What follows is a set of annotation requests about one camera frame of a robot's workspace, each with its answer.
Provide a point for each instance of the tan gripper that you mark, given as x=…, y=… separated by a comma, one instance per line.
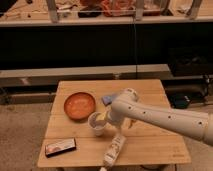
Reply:
x=102, y=116

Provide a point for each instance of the white ceramic cup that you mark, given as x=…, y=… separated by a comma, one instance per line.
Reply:
x=97, y=127

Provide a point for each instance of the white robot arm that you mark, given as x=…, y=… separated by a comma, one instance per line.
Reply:
x=192, y=124

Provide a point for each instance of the blue sponge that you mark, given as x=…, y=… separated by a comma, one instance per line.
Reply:
x=107, y=99

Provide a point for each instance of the wooden folding table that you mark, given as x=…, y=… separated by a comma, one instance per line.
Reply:
x=145, y=143

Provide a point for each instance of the white plastic bottle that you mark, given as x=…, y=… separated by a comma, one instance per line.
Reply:
x=113, y=152

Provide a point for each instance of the orange toy carrot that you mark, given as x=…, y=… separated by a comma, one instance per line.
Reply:
x=132, y=122

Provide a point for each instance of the black rectangular box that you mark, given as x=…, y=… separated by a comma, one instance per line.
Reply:
x=60, y=147

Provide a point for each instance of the metal frame shelf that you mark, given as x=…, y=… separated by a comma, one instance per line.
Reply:
x=19, y=13

